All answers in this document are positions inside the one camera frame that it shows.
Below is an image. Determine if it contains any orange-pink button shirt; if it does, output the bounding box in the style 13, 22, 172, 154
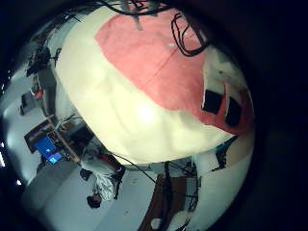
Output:
94, 8, 256, 136

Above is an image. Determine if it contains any person in white shirt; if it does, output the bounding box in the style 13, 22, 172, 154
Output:
79, 141, 126, 210

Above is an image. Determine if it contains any tall grey cabinet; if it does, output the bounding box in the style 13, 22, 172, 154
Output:
37, 64, 59, 116

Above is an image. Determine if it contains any blue lit computer screen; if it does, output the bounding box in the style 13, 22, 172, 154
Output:
32, 135, 64, 167

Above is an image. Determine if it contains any wooden computer desk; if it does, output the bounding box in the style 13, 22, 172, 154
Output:
23, 116, 81, 165

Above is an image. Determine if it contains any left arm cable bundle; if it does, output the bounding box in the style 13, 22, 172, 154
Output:
95, 0, 210, 58

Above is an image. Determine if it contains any black camera tripod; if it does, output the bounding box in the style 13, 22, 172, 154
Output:
27, 44, 62, 77

